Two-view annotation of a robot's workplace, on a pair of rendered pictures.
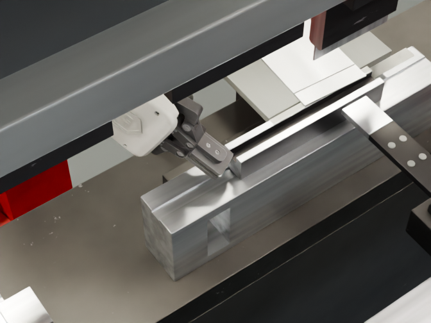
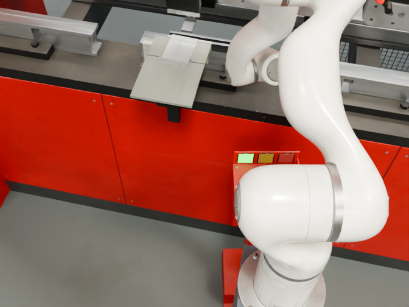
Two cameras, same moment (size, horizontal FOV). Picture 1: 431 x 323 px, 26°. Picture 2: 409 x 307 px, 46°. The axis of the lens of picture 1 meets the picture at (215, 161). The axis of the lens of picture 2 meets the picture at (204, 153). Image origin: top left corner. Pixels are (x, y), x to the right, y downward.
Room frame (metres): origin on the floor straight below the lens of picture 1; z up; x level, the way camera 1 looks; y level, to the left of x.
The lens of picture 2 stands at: (1.47, 0.78, 2.02)
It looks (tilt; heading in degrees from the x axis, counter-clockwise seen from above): 54 degrees down; 227
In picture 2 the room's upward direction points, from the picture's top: 1 degrees clockwise
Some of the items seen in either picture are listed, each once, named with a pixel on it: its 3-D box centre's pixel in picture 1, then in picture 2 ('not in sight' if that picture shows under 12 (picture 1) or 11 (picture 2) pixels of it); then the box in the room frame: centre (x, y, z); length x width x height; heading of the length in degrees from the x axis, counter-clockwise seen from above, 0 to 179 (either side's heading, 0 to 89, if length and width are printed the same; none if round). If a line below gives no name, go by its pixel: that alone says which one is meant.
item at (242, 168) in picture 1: (305, 121); (199, 42); (0.67, -0.10, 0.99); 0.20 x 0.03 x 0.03; 125
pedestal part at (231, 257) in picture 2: not in sight; (247, 281); (0.81, 0.35, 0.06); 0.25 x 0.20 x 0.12; 49
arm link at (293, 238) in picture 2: not in sight; (286, 220); (1.10, 0.59, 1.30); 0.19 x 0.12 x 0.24; 138
